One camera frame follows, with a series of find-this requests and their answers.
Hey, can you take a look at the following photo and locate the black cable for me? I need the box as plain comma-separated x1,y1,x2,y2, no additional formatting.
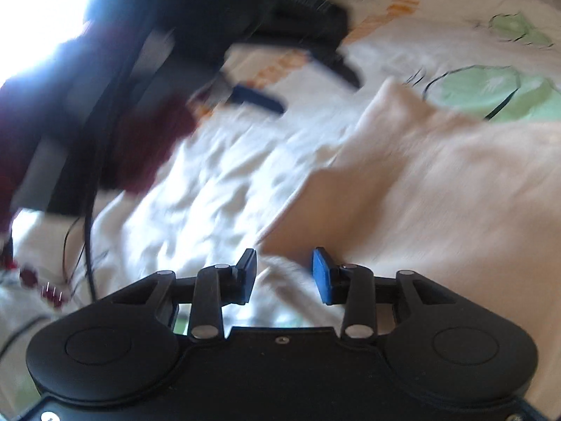
60,210,102,304

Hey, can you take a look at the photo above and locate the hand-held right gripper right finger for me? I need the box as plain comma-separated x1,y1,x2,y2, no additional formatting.
311,247,453,341

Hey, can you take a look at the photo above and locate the cream knit sweater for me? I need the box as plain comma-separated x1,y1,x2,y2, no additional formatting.
258,76,561,345

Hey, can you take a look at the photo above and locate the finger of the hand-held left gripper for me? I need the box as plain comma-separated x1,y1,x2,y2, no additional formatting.
306,47,362,91
218,80,286,115

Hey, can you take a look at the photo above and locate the white leaf print duvet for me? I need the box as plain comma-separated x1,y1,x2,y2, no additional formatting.
0,0,561,360

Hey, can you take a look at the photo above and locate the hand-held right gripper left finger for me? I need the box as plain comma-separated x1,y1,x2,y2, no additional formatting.
111,248,258,343

